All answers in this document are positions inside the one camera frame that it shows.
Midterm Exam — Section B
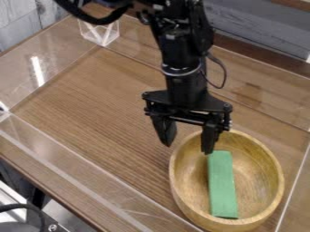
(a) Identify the clear acrylic tray wall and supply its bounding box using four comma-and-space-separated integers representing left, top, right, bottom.
0, 109, 202, 232

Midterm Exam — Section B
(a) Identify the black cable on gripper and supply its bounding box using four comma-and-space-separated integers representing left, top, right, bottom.
201, 53, 227, 91

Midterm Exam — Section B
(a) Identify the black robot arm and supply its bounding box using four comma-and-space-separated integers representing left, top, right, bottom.
55, 0, 233, 154

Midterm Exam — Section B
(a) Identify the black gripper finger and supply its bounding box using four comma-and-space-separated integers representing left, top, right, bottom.
201, 122, 221, 155
151, 115, 177, 147

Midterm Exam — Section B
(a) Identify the black cable lower left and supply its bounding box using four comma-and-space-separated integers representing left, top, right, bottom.
0, 202, 46, 232

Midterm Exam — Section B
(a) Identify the black metal mount plate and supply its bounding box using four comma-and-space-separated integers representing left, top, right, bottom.
26, 203, 70, 232

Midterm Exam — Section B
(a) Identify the clear acrylic corner bracket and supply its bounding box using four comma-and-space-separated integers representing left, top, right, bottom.
78, 20, 120, 47

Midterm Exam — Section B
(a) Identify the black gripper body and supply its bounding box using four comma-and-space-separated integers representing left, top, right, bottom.
142, 68, 233, 131

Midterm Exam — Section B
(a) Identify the green rectangular block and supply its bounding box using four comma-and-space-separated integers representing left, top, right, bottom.
207, 150, 239, 219

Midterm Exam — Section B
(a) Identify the brown wooden bowl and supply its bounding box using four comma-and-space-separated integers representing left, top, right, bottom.
169, 130, 285, 232

